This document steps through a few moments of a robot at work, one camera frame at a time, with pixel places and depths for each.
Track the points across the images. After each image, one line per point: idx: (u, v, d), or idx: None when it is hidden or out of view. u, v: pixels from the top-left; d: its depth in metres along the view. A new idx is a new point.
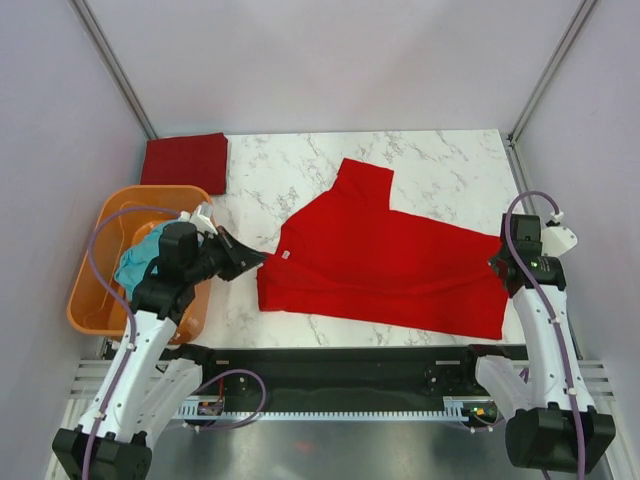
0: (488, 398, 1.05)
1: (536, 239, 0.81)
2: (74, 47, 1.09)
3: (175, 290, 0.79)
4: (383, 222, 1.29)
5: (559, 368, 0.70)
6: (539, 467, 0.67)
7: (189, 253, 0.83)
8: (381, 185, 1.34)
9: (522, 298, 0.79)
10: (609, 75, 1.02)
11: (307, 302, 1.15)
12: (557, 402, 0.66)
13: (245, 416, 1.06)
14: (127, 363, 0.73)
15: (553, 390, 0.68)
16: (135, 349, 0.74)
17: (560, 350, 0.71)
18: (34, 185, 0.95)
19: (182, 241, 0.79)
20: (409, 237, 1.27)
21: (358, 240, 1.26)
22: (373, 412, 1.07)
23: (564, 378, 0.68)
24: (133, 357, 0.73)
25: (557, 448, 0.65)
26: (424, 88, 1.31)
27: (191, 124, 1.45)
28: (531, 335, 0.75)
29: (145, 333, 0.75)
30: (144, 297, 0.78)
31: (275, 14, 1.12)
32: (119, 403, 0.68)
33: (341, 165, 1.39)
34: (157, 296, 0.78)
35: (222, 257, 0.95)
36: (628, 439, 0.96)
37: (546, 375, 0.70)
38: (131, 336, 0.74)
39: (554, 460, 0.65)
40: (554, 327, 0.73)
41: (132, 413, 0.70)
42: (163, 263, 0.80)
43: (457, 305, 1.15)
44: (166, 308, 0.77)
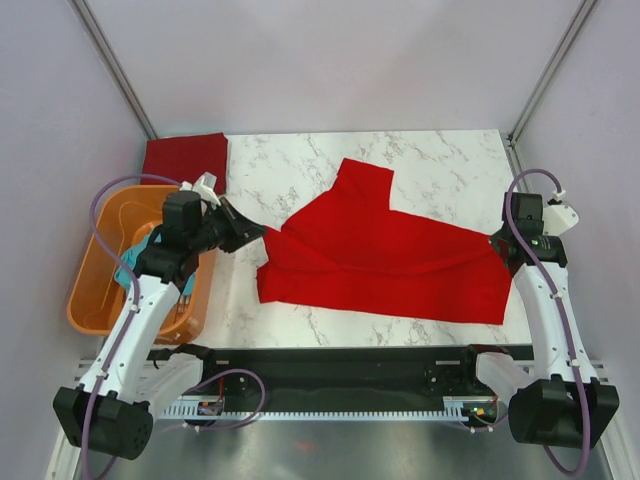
0: (488, 398, 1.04)
1: (538, 218, 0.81)
2: (74, 47, 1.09)
3: (178, 256, 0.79)
4: (383, 221, 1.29)
5: (561, 341, 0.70)
6: (541, 443, 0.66)
7: (193, 221, 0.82)
8: (381, 186, 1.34)
9: (522, 273, 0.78)
10: (609, 75, 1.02)
11: (308, 296, 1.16)
12: (560, 374, 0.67)
13: (246, 416, 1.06)
14: (130, 324, 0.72)
15: (557, 362, 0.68)
16: (139, 311, 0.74)
17: (561, 321, 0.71)
18: (35, 185, 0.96)
19: (186, 208, 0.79)
20: (409, 235, 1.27)
21: (358, 239, 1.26)
22: (372, 412, 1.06)
23: (566, 350, 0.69)
24: (137, 318, 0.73)
25: (560, 423, 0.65)
26: (424, 88, 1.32)
27: (191, 124, 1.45)
28: (532, 309, 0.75)
29: (149, 296, 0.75)
30: (147, 263, 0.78)
31: (275, 15, 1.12)
32: (122, 363, 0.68)
33: (341, 165, 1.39)
34: (159, 263, 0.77)
35: (225, 228, 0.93)
36: (628, 439, 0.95)
37: (550, 346, 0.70)
38: (135, 298, 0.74)
39: (556, 435, 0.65)
40: (556, 301, 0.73)
41: (134, 376, 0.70)
42: (166, 230, 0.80)
43: (455, 301, 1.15)
44: (170, 273, 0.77)
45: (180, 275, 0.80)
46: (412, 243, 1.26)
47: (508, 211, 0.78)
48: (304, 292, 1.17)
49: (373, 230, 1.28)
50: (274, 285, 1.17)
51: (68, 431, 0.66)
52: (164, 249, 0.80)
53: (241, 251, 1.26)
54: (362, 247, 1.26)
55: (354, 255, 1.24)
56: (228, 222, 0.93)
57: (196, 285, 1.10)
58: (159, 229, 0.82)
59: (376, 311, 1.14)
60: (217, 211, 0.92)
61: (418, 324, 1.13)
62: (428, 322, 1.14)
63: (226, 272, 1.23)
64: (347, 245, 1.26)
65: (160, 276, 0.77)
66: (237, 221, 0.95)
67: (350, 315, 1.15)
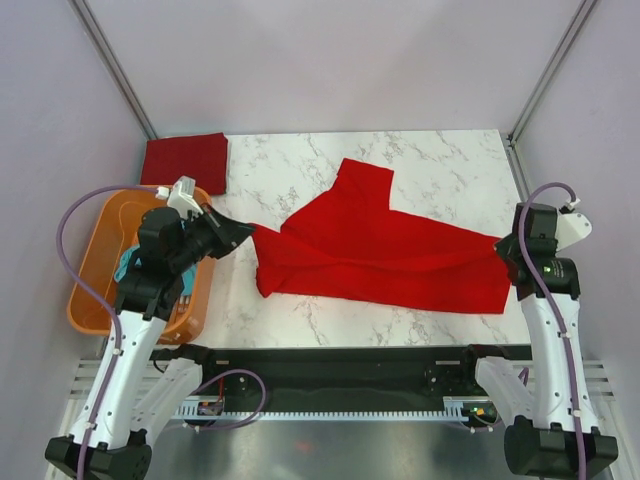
0: (487, 398, 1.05)
1: (551, 237, 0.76)
2: (74, 47, 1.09)
3: (160, 285, 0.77)
4: (383, 222, 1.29)
5: (565, 387, 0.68)
6: (536, 475, 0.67)
7: (171, 243, 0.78)
8: (381, 186, 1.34)
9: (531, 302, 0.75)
10: (609, 74, 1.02)
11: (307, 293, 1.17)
12: (560, 424, 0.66)
13: (245, 416, 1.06)
14: (114, 368, 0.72)
15: (557, 410, 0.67)
16: (122, 353, 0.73)
17: (567, 364, 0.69)
18: (34, 186, 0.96)
19: (162, 234, 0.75)
20: (408, 236, 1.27)
21: (358, 240, 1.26)
22: (372, 412, 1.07)
23: (569, 398, 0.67)
24: (121, 362, 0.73)
25: (557, 459, 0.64)
26: (424, 88, 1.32)
27: (191, 124, 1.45)
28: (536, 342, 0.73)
29: (131, 336, 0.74)
30: (128, 294, 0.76)
31: (275, 15, 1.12)
32: (109, 412, 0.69)
33: (341, 165, 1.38)
34: (140, 294, 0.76)
35: (209, 237, 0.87)
36: (628, 440, 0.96)
37: (551, 393, 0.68)
38: (117, 340, 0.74)
39: (551, 468, 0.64)
40: (564, 342, 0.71)
41: (124, 422, 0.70)
42: (144, 257, 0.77)
43: (455, 301, 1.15)
44: (152, 307, 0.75)
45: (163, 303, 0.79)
46: (411, 243, 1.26)
47: (522, 239, 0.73)
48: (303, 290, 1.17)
49: (372, 231, 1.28)
50: (273, 281, 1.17)
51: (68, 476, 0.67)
52: (144, 277, 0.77)
53: (241, 251, 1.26)
54: (361, 247, 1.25)
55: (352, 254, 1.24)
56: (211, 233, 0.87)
57: (196, 285, 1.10)
58: (137, 254, 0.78)
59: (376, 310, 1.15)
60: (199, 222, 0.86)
61: (418, 324, 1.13)
62: (427, 321, 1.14)
63: (225, 273, 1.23)
64: (346, 244, 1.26)
65: (142, 313, 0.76)
66: (221, 229, 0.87)
67: (350, 316, 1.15)
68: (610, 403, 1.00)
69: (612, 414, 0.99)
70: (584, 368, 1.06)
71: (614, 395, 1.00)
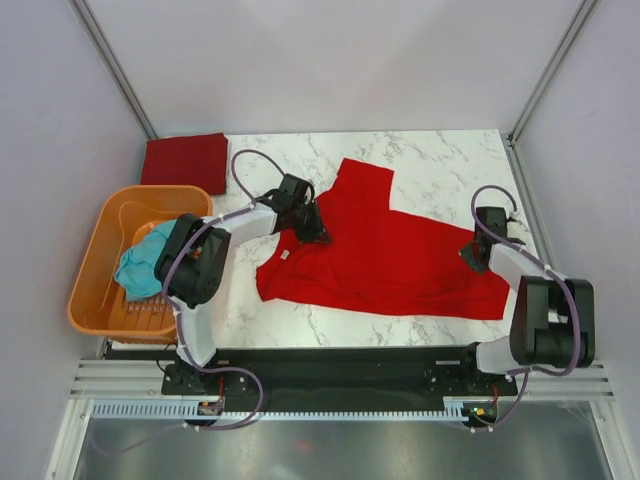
0: (488, 398, 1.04)
1: (502, 225, 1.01)
2: (74, 48, 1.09)
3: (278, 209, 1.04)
4: (383, 221, 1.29)
5: (533, 266, 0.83)
6: (545, 358, 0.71)
7: (300, 195, 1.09)
8: (381, 186, 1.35)
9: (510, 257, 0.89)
10: (609, 75, 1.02)
11: (309, 297, 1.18)
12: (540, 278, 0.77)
13: (244, 416, 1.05)
14: (243, 213, 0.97)
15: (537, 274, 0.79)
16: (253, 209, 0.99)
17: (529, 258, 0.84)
18: (34, 184, 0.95)
19: (300, 184, 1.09)
20: (408, 235, 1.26)
21: (359, 238, 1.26)
22: (373, 412, 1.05)
23: (537, 267, 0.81)
24: (248, 215, 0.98)
25: (563, 340, 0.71)
26: (425, 88, 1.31)
27: (191, 124, 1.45)
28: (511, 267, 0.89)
29: (260, 209, 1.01)
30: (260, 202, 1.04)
31: (275, 14, 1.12)
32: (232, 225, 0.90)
33: (341, 167, 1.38)
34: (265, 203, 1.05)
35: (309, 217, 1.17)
36: (629, 442, 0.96)
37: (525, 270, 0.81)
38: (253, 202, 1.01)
39: (560, 352, 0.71)
40: (523, 254, 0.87)
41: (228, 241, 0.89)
42: (279, 192, 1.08)
43: (459, 305, 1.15)
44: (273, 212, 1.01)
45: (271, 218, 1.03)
46: (411, 242, 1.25)
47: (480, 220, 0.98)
48: (308, 295, 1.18)
49: (375, 233, 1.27)
50: (276, 287, 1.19)
51: (164, 249, 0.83)
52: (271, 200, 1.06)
53: (241, 251, 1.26)
54: (364, 250, 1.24)
55: (357, 258, 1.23)
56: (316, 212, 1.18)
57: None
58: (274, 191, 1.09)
59: (378, 313, 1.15)
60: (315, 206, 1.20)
61: (418, 324, 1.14)
62: (428, 321, 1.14)
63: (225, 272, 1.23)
64: (352, 246, 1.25)
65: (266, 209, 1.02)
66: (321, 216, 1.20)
67: (349, 315, 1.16)
68: (610, 403, 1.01)
69: (612, 414, 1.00)
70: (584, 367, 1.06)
71: (614, 395, 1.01)
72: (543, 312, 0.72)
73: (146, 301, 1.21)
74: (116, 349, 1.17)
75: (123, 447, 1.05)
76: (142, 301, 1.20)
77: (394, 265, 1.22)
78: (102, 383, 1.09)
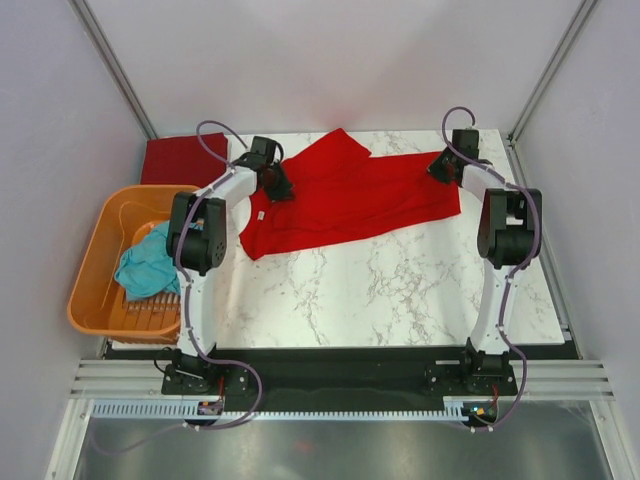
0: (488, 398, 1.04)
1: (475, 147, 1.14)
2: (73, 47, 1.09)
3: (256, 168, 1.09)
4: (349, 169, 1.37)
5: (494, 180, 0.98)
6: (504, 252, 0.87)
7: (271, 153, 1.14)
8: (339, 141, 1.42)
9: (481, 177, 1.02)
10: (610, 74, 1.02)
11: (298, 244, 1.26)
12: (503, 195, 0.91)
13: (239, 416, 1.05)
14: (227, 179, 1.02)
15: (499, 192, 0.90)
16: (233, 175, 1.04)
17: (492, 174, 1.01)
18: (34, 184, 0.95)
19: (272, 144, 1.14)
20: (376, 172, 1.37)
21: (330, 188, 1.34)
22: (373, 412, 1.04)
23: (498, 181, 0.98)
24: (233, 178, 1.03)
25: (520, 237, 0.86)
26: (425, 88, 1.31)
27: (192, 124, 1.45)
28: (479, 185, 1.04)
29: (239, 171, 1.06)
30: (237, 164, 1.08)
31: (275, 13, 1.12)
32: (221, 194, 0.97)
33: (334, 136, 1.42)
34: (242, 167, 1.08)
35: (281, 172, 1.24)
36: (628, 442, 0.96)
37: None
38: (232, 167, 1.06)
39: (516, 246, 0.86)
40: (489, 172, 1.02)
41: None
42: (251, 154, 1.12)
43: (436, 211, 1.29)
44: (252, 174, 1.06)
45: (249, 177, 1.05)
46: (377, 179, 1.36)
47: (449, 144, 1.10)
48: (295, 242, 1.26)
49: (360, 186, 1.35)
50: (264, 242, 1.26)
51: (170, 228, 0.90)
52: (247, 161, 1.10)
53: (241, 251, 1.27)
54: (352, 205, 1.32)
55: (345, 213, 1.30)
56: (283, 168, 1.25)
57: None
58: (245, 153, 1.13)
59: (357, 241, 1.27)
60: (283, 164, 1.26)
61: (418, 324, 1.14)
62: (428, 321, 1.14)
63: (225, 272, 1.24)
64: (328, 196, 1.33)
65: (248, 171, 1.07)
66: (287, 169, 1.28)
67: (349, 315, 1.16)
68: (610, 403, 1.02)
69: (612, 414, 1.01)
70: (584, 367, 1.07)
71: (614, 395, 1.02)
72: (502, 215, 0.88)
73: (146, 301, 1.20)
74: (116, 349, 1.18)
75: (123, 447, 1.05)
76: (142, 300, 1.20)
77: (365, 200, 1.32)
78: (102, 383, 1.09)
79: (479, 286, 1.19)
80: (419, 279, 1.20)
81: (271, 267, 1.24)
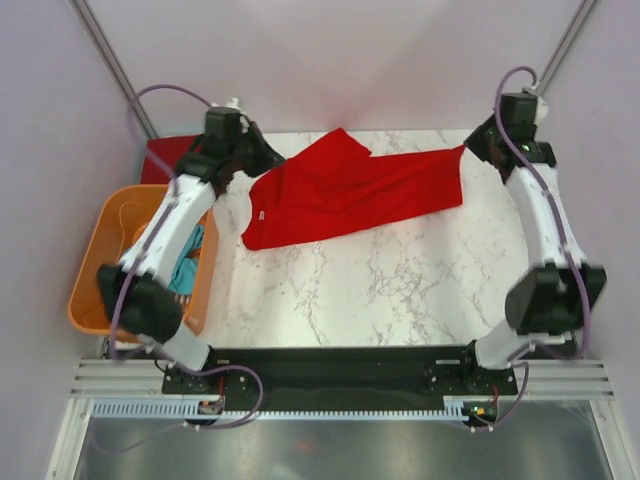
0: (488, 398, 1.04)
1: (531, 124, 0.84)
2: (74, 48, 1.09)
3: (214, 163, 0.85)
4: (347, 161, 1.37)
5: (553, 230, 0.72)
6: (536, 328, 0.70)
7: (234, 135, 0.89)
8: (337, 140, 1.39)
9: (516, 179, 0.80)
10: (609, 74, 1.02)
11: (305, 236, 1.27)
12: (553, 259, 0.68)
13: (242, 416, 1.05)
14: (169, 214, 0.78)
15: (551, 249, 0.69)
16: (175, 205, 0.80)
17: (552, 213, 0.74)
18: (34, 184, 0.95)
19: (227, 118, 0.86)
20: (378, 165, 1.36)
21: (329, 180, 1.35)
22: (372, 412, 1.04)
23: (557, 238, 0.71)
24: (177, 209, 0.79)
25: (557, 308, 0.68)
26: (425, 88, 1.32)
27: (192, 124, 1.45)
28: (528, 212, 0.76)
29: (187, 193, 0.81)
30: (185, 168, 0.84)
31: (276, 13, 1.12)
32: (160, 247, 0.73)
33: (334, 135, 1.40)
34: (193, 170, 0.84)
35: (253, 149, 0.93)
36: (628, 441, 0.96)
37: (542, 236, 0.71)
38: (174, 193, 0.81)
39: (550, 317, 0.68)
40: (547, 199, 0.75)
41: (169, 260, 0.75)
42: (207, 139, 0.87)
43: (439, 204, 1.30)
44: (208, 175, 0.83)
45: (216, 183, 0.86)
46: (378, 172, 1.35)
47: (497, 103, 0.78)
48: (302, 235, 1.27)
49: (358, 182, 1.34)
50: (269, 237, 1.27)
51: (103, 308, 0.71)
52: (203, 154, 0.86)
53: (242, 251, 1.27)
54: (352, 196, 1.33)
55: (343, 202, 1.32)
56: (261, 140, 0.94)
57: (202, 254, 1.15)
58: (199, 142, 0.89)
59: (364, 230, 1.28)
60: (258, 134, 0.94)
61: (418, 324, 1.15)
62: (428, 321, 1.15)
63: (225, 272, 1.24)
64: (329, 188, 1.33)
65: (197, 176, 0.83)
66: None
67: (350, 315, 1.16)
68: (610, 402, 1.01)
69: (613, 414, 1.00)
70: (583, 368, 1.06)
71: (615, 395, 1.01)
72: (547, 297, 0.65)
73: None
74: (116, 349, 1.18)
75: (123, 447, 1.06)
76: None
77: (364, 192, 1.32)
78: (102, 383, 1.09)
79: (479, 286, 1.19)
80: (419, 279, 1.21)
81: (272, 267, 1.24)
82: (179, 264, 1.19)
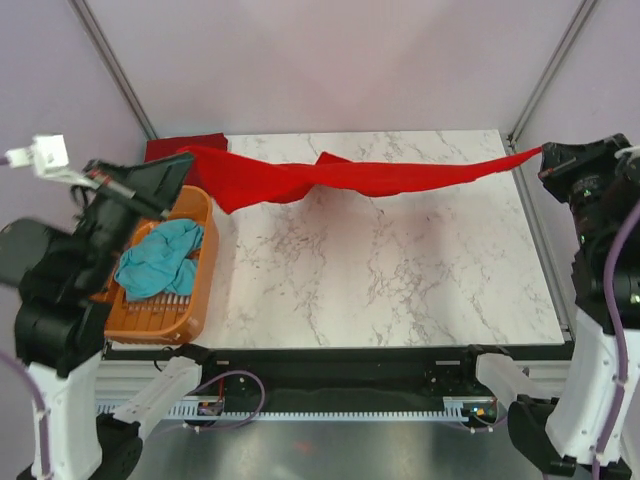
0: (488, 398, 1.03)
1: None
2: (73, 47, 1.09)
3: (69, 322, 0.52)
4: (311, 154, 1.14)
5: (598, 426, 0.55)
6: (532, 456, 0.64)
7: (67, 263, 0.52)
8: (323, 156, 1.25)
9: (592, 336, 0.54)
10: (609, 74, 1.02)
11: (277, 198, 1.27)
12: (574, 456, 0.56)
13: (245, 416, 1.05)
14: (48, 429, 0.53)
15: (578, 446, 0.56)
16: (50, 413, 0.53)
17: (610, 410, 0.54)
18: (34, 184, 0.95)
19: (50, 258, 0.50)
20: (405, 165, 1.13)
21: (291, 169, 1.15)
22: (372, 412, 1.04)
23: (598, 435, 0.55)
24: (50, 424, 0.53)
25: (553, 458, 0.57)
26: (425, 88, 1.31)
27: (192, 125, 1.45)
28: (585, 391, 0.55)
29: (55, 390, 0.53)
30: (29, 347, 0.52)
31: (276, 13, 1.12)
32: (62, 464, 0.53)
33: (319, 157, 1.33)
34: (43, 334, 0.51)
35: (125, 211, 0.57)
36: None
37: (578, 429, 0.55)
38: (37, 400, 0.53)
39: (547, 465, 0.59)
40: (617, 388, 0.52)
41: (85, 455, 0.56)
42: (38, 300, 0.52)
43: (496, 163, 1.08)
44: (64, 364, 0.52)
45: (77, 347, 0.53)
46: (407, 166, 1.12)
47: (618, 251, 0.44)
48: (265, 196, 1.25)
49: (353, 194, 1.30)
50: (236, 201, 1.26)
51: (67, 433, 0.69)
52: (38, 322, 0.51)
53: (241, 251, 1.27)
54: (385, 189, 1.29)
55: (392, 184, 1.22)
56: (127, 189, 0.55)
57: (202, 254, 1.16)
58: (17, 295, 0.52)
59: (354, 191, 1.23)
60: (119, 172, 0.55)
61: (418, 324, 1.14)
62: (428, 321, 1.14)
63: (226, 273, 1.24)
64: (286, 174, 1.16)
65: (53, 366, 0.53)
66: (122, 182, 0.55)
67: (350, 316, 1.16)
68: None
69: None
70: None
71: None
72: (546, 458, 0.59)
73: (146, 301, 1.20)
74: (115, 349, 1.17)
75: None
76: (142, 301, 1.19)
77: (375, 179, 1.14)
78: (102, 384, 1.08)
79: (479, 287, 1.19)
80: (419, 279, 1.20)
81: (271, 268, 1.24)
82: (179, 264, 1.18)
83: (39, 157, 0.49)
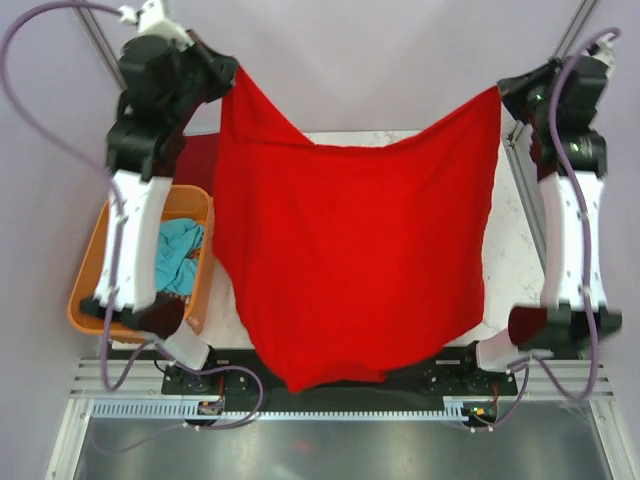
0: (488, 398, 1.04)
1: (591, 108, 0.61)
2: (74, 46, 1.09)
3: (154, 135, 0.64)
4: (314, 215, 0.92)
5: (578, 265, 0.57)
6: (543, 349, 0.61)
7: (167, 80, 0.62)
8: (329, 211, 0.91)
9: (551, 186, 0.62)
10: (610, 76, 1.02)
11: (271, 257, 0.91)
12: (568, 301, 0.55)
13: (243, 416, 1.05)
14: (122, 235, 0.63)
15: (566, 288, 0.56)
16: (126, 221, 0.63)
17: (585, 247, 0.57)
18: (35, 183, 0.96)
19: (149, 69, 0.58)
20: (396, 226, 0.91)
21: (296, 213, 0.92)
22: (373, 412, 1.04)
23: (582, 275, 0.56)
24: (132, 229, 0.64)
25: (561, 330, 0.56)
26: (425, 88, 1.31)
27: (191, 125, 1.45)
28: (552, 233, 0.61)
29: (133, 200, 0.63)
30: (122, 152, 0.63)
31: (276, 11, 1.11)
32: (128, 276, 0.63)
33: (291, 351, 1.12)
34: (132, 148, 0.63)
35: (203, 73, 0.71)
36: (629, 443, 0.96)
37: (563, 272, 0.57)
38: (118, 206, 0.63)
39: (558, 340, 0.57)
40: (583, 224, 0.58)
41: (146, 278, 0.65)
42: (134, 99, 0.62)
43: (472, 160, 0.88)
44: (148, 167, 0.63)
45: (161, 161, 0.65)
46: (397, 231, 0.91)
47: (555, 97, 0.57)
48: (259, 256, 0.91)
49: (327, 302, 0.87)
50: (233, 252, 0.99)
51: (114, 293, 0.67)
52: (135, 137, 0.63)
53: None
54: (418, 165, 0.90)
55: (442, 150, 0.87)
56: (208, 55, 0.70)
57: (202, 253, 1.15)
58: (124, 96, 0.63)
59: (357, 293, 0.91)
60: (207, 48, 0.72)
61: None
62: None
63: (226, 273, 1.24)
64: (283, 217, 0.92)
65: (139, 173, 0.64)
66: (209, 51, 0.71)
67: None
68: (611, 403, 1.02)
69: (612, 415, 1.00)
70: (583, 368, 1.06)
71: (614, 395, 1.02)
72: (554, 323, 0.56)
73: None
74: (115, 349, 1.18)
75: (124, 447, 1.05)
76: None
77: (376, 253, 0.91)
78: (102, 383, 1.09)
79: None
80: None
81: None
82: (179, 264, 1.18)
83: (149, 12, 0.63)
